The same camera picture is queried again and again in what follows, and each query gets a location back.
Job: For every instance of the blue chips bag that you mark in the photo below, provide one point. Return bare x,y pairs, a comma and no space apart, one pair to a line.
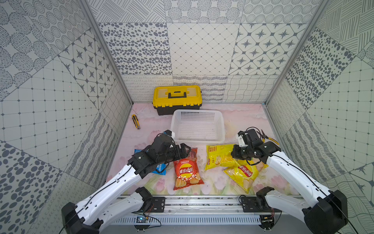
159,168

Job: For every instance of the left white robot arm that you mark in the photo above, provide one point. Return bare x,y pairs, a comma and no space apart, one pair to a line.
93,214

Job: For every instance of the yellow Lay's chips bag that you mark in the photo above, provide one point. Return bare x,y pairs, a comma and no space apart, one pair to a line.
245,175

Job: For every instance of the yellow black utility knife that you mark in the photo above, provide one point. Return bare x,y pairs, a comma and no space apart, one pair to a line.
135,121

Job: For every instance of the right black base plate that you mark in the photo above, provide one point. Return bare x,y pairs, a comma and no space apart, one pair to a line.
249,204

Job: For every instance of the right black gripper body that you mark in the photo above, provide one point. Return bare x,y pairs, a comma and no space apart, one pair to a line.
244,152

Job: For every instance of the aluminium mounting rail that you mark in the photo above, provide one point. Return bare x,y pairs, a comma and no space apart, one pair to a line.
211,210

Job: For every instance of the yellow handled pliers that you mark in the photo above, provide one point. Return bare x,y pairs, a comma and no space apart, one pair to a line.
264,137

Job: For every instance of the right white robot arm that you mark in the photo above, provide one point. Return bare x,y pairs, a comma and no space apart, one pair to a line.
322,210

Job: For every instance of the red chips bag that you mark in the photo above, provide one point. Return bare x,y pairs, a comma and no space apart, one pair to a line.
187,172

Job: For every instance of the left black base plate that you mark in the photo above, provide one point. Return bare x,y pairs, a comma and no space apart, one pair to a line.
157,205

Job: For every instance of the white plastic basket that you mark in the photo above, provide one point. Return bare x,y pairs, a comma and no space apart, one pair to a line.
198,126

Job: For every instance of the yellow black toolbox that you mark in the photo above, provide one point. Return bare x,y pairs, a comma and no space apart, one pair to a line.
167,99

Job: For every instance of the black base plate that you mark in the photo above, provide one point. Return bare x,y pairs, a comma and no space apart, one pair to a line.
157,205
249,204

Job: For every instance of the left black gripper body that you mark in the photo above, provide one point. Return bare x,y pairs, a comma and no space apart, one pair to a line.
178,150

